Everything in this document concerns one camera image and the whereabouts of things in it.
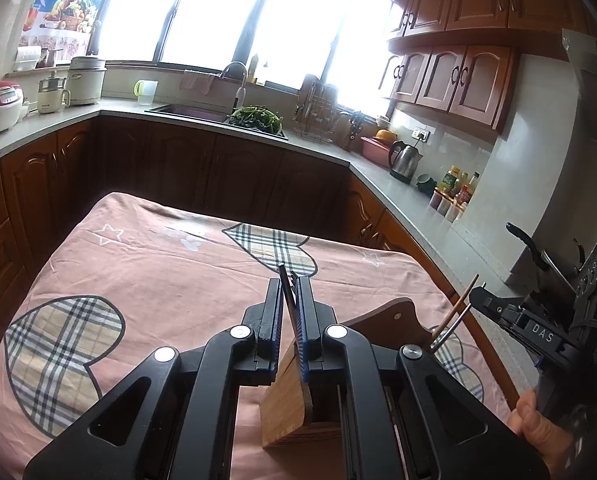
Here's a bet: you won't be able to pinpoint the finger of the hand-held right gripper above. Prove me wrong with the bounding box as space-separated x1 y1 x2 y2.
469 282 572 358

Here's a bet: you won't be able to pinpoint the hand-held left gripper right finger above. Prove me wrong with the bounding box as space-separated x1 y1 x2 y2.
293 276 551 480

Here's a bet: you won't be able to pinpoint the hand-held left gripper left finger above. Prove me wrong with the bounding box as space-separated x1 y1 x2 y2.
23 277 285 480

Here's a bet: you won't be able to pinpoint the wooden chopstick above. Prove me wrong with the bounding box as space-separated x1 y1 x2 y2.
429 274 480 343

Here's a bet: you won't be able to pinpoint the wooden utensil holder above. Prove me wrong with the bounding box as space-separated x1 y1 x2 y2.
261 297 429 452

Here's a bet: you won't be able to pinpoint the person's right hand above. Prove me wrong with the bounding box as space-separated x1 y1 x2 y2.
508 389 576 463

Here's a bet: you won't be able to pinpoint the black frying pan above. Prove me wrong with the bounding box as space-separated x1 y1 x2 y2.
507 221 586 306

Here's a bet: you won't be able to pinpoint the pink printed tablecloth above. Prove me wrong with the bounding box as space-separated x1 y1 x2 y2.
0 191 524 480

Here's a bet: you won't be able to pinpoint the row of spice jars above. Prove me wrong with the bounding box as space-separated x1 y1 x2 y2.
429 191 468 223

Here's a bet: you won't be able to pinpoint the red-capped sauce bottle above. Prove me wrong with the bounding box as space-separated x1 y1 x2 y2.
458 172 481 206

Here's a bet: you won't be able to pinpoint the yellow-green bottle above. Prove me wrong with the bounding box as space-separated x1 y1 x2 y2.
437 166 461 194

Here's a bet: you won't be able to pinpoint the wooden lower cabinets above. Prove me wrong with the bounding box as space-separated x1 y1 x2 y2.
0 115 521 411

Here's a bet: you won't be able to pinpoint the wooden cabinets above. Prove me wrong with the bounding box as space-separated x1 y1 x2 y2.
378 0 594 133
0 115 521 411

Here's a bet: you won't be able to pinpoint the pink basin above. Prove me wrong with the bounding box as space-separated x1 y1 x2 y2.
361 135 396 163

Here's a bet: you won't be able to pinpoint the green vegetables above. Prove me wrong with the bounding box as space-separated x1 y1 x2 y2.
227 105 285 135

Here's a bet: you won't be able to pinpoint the stainless steel kettle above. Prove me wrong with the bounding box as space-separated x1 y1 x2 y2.
388 140 425 184

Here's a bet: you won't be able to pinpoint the knife block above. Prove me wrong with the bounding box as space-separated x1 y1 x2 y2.
345 110 366 151

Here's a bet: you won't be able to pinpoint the dish rack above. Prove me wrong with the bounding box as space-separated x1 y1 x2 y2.
292 74 341 142

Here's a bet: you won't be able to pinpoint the kitchen sink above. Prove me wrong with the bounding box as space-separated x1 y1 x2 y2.
145 102 289 141

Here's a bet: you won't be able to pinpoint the metal faucet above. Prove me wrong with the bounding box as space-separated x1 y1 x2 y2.
220 61 249 111

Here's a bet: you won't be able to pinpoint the bottle on windowsill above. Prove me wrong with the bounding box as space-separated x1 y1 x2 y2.
247 54 269 85

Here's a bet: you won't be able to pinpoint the pink towel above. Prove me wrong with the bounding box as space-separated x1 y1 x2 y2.
179 71 219 95

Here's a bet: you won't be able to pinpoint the range hood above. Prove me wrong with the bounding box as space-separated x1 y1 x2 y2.
561 27 597 111

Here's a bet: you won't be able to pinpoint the wooden upper cabinets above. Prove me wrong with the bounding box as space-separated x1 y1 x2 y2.
378 0 594 133

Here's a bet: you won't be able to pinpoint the large white cooker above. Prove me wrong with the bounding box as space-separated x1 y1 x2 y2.
67 55 108 107

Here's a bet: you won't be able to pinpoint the kitchen window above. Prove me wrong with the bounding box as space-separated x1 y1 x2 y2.
93 0 404 116

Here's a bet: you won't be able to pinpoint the small cream electric pot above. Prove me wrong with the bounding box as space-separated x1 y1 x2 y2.
37 74 72 108

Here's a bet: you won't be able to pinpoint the clear pitcher with green handle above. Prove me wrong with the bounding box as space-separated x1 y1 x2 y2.
133 79 158 106

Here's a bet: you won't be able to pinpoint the wall poster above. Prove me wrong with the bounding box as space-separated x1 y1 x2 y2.
18 0 122 61

